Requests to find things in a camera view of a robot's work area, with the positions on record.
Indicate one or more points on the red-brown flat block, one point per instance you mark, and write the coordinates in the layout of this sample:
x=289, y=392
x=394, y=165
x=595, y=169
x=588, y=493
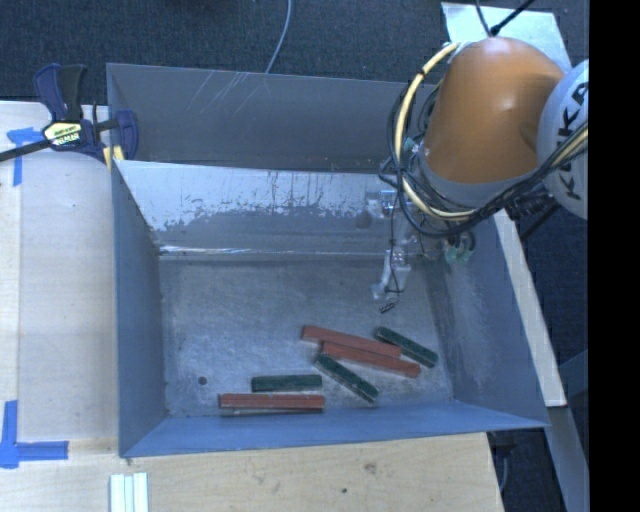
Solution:
x=272, y=401
x=350, y=341
x=372, y=359

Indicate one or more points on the grey metal bin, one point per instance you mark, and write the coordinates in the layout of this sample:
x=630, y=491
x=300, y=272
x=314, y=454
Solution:
x=280, y=310

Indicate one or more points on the dark green flat block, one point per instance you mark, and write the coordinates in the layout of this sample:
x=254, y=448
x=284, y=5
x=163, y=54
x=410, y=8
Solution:
x=286, y=383
x=407, y=347
x=346, y=378

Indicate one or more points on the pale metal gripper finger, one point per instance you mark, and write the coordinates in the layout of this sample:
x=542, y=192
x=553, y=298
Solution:
x=403, y=274
x=384, y=277

